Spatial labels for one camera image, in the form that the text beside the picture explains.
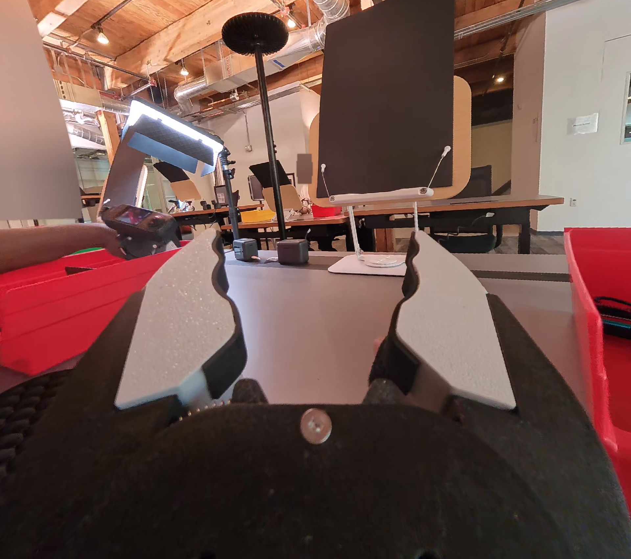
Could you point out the yellow plastic bin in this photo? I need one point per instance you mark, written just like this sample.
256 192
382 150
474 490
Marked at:
256 215

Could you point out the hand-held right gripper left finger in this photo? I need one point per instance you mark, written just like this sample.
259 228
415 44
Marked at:
182 322

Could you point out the small black board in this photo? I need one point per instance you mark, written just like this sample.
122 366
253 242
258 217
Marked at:
268 172

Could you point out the black stand with round top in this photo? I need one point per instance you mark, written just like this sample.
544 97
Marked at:
255 32

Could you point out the black knitted cloth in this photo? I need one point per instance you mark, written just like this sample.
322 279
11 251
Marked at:
29 421

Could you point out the tan board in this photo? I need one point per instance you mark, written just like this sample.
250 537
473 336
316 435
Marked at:
462 135

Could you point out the white paper sign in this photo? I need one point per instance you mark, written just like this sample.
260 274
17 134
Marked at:
582 124

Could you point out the studio light panel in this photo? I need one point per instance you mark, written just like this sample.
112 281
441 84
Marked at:
172 140

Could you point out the small red bin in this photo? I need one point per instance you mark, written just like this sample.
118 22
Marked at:
325 211

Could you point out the black light stand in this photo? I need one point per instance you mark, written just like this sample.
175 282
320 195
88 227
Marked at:
229 194

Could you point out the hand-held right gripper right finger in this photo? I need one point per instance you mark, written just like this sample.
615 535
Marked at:
448 327

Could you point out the person's left hand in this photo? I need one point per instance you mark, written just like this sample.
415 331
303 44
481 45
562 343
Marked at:
112 243

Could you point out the white book stand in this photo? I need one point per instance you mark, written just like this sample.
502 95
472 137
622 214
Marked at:
379 195

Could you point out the dark grey power adapter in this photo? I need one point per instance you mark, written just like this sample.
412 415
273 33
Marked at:
245 249
293 251

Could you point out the person's left forearm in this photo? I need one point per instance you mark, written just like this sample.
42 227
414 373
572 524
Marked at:
49 243

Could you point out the red plastic bin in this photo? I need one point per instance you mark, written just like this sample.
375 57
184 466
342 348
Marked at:
59 312
586 347

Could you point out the wooden background desk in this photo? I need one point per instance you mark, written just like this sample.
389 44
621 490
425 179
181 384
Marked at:
315 220
468 204

